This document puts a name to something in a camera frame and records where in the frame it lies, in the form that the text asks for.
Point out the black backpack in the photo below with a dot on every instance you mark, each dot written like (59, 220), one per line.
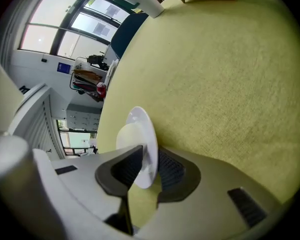
(97, 60)

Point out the black railing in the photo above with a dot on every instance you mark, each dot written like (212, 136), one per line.
(24, 89)

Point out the white round object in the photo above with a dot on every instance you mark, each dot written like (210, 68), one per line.
(128, 136)

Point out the dark blue chair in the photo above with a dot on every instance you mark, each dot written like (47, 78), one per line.
(127, 34)

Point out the red helmet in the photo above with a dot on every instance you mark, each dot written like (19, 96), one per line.
(101, 89)

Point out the stack of white boards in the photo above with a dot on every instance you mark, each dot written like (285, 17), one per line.
(112, 71)

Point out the large side window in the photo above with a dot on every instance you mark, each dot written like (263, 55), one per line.
(77, 139)

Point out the grey locker cabinet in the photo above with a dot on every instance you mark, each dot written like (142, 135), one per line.
(83, 116)

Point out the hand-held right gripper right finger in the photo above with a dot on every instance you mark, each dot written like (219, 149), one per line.
(210, 199)

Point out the white round plate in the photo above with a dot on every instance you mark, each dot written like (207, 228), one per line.
(148, 139)

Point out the black clothes rack with clothes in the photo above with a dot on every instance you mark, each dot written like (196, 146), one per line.
(86, 81)

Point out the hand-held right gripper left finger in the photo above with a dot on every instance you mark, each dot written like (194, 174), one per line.
(85, 181)

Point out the blue wall poster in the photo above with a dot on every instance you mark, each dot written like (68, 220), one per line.
(64, 67)

